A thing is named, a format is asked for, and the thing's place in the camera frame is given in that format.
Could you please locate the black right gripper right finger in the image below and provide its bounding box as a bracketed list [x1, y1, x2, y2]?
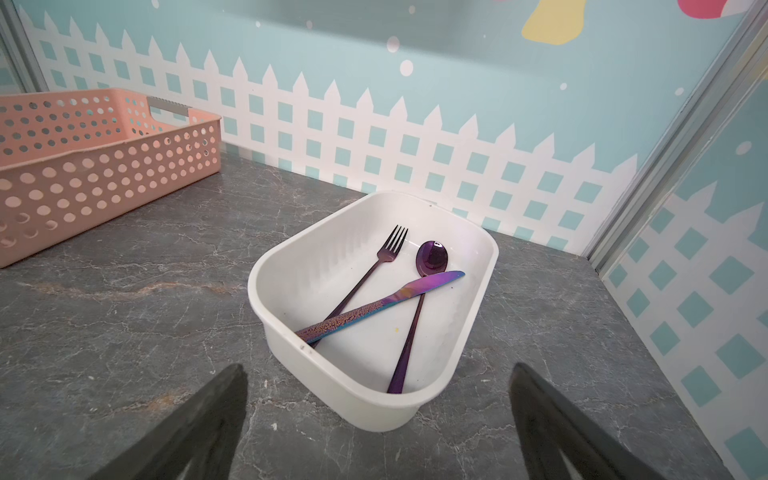
[509, 362, 662, 479]

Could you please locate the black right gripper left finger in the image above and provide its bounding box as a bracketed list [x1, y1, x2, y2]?
[91, 364, 248, 479]

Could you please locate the purple metal spoon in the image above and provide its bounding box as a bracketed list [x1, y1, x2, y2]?
[387, 241, 449, 394]

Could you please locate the purple metal fork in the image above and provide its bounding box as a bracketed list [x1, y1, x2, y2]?
[329, 225, 409, 318]

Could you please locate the white plastic tub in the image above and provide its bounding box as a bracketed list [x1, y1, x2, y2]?
[247, 191, 499, 432]

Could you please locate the pink perforated plastic basket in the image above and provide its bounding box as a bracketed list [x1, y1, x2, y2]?
[1, 88, 223, 267]

